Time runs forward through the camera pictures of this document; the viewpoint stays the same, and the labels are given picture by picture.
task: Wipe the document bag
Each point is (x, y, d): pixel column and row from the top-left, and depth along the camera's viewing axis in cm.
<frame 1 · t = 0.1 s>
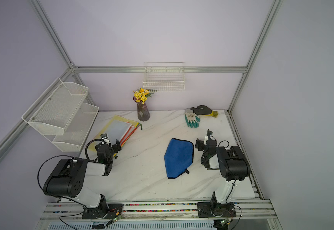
left hand: (109, 142, 94), fingers open
right hand: (204, 140, 100), fingers open
blue microfiber cleaning cloth: (178, 156, 94), point 2 cm above the table
clear white mesh document bag: (117, 131, 110), on the table
red zipper mesh document bag: (128, 135, 106), on the table
yellow mesh document bag: (106, 128, 112), on the table
dark purple glass vase: (143, 112, 110), point 10 cm above the table
yellow artificial flowers: (141, 95, 97), point 26 cm above the table
green white work glove: (191, 118, 116), point 2 cm above the table
black yellow work glove: (204, 110, 122), point 2 cm above the table

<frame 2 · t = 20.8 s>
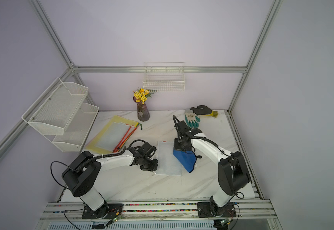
left hand: (155, 170, 88), fingers closed
right hand: (179, 150, 88), fingers closed
blue microfiber cleaning cloth: (187, 158, 88), point 7 cm above the table
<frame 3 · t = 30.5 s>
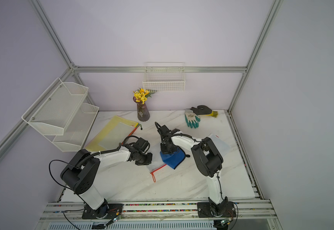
left hand: (149, 164, 91), fingers closed
right hand: (167, 153, 95), fingers closed
blue microfiber cleaning cloth: (173, 159, 93), point 2 cm above the table
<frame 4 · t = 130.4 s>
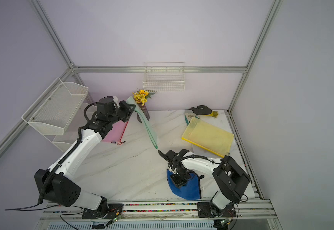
left hand: (136, 106, 76), fingers closed
right hand: (180, 187, 80), fingers closed
blue microfiber cleaning cloth: (190, 191, 79), point 3 cm above the table
yellow mesh document bag: (216, 140, 106), on the table
green zipper mesh document bag: (146, 124, 80), point 27 cm above the table
pink mesh document bag: (119, 138, 103), point 2 cm above the table
